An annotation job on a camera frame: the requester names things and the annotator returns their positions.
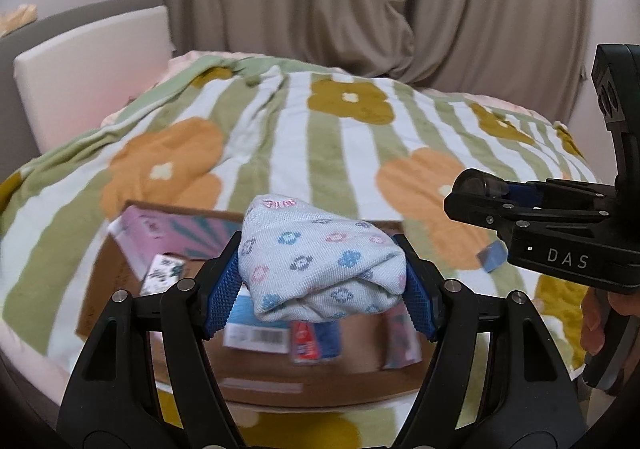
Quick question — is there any striped floral blanket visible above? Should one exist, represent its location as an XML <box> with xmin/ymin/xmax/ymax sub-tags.
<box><xmin>0</xmin><ymin>49</ymin><xmax>603</xmax><ymax>449</ymax></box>

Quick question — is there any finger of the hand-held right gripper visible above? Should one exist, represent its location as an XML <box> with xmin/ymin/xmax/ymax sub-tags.
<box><xmin>505</xmin><ymin>179</ymin><xmax>617</xmax><ymax>204</ymax></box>
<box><xmin>444</xmin><ymin>189</ymin><xmax>613</xmax><ymax>230</ymax></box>

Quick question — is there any small blue box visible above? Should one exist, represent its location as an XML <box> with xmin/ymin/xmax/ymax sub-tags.
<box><xmin>477</xmin><ymin>241</ymin><xmax>511</xmax><ymax>272</ymax></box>

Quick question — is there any white headboard cushion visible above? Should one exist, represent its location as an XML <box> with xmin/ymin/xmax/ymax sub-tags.
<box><xmin>14</xmin><ymin>5</ymin><xmax>176</xmax><ymax>155</ymax></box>

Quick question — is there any red and blue carton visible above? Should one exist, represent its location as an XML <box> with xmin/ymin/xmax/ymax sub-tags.
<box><xmin>290</xmin><ymin>319</ymin><xmax>346</xmax><ymax>365</ymax></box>

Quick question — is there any pink bed sheet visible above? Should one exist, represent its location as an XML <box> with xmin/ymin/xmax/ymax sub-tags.
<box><xmin>0</xmin><ymin>54</ymin><xmax>551</xmax><ymax>430</ymax></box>

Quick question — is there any grey bed headboard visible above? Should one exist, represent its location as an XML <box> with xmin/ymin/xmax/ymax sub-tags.
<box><xmin>0</xmin><ymin>0</ymin><xmax>168</xmax><ymax>180</ymax></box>

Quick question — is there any flower print sock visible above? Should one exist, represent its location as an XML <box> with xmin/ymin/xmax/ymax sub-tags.
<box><xmin>237</xmin><ymin>194</ymin><xmax>407</xmax><ymax>322</ymax></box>

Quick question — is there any cardboard box with pink lining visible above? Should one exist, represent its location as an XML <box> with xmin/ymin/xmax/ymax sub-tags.
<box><xmin>75</xmin><ymin>199</ymin><xmax>441</xmax><ymax>405</ymax></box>

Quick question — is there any person's right hand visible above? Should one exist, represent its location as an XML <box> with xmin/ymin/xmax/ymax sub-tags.
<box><xmin>580</xmin><ymin>285</ymin><xmax>640</xmax><ymax>355</ymax></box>

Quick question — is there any black and white patterned packet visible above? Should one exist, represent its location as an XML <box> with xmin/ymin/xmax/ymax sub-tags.
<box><xmin>140</xmin><ymin>254</ymin><xmax>186</xmax><ymax>297</ymax></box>

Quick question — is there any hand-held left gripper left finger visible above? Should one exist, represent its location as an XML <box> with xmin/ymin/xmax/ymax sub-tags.
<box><xmin>59</xmin><ymin>231</ymin><xmax>251</xmax><ymax>449</ymax></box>

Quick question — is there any light blue carton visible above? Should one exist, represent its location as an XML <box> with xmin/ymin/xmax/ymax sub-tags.
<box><xmin>222</xmin><ymin>294</ymin><xmax>296</xmax><ymax>355</ymax></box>

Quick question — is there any orange object on headboard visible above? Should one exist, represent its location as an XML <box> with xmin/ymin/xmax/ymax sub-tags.
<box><xmin>0</xmin><ymin>4</ymin><xmax>38</xmax><ymax>36</ymax></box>

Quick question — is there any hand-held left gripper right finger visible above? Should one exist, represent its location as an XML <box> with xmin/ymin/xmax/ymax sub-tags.
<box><xmin>390</xmin><ymin>233</ymin><xmax>586</xmax><ymax>449</ymax></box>

